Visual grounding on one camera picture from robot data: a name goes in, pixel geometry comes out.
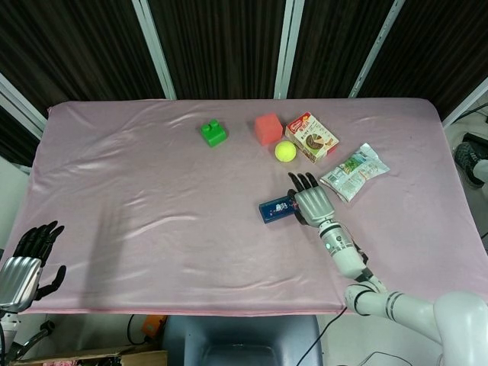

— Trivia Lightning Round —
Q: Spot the orange device under table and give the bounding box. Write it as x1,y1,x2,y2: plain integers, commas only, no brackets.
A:
141,314,167,340

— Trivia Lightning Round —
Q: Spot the pale green snack bag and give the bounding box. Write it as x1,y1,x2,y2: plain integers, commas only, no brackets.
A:
319,143,390,204

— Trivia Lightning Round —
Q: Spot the white partition post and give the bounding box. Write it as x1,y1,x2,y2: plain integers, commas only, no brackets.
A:
131,0,176,101
274,0,306,100
441,75,488,129
348,0,406,99
0,72,49,140

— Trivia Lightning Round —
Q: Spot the brown cardboard box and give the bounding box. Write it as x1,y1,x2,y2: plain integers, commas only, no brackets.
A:
22,342,169,366

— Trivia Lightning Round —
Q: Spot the blue box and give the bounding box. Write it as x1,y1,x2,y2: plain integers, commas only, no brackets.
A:
258,194,302,227

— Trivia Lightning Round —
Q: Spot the pink tablecloth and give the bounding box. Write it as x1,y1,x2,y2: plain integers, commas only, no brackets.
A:
7,97,487,317

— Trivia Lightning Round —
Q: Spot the dark knit sneaker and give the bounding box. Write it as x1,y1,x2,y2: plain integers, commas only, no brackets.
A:
453,141,483,188

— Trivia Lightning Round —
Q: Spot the green toy building brick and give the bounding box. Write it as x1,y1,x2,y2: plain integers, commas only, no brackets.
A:
200,119,229,148

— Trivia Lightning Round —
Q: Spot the red foam cube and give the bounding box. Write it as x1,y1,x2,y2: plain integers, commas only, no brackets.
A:
254,112,284,146

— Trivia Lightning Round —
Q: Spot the yellow tennis ball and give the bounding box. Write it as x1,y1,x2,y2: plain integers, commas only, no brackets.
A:
274,140,298,164

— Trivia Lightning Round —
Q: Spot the red biscuit box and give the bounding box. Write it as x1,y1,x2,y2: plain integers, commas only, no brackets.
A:
284,111,340,165

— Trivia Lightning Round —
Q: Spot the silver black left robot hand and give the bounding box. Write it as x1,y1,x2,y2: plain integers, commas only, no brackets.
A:
0,220,66,313

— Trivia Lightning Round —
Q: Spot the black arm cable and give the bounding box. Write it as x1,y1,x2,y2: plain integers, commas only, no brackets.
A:
297,303,348,366

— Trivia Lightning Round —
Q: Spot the blue grey chair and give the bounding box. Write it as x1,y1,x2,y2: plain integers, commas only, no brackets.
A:
162,314,324,366

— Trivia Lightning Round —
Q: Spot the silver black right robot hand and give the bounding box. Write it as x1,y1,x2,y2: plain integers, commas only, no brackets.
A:
287,172,336,229

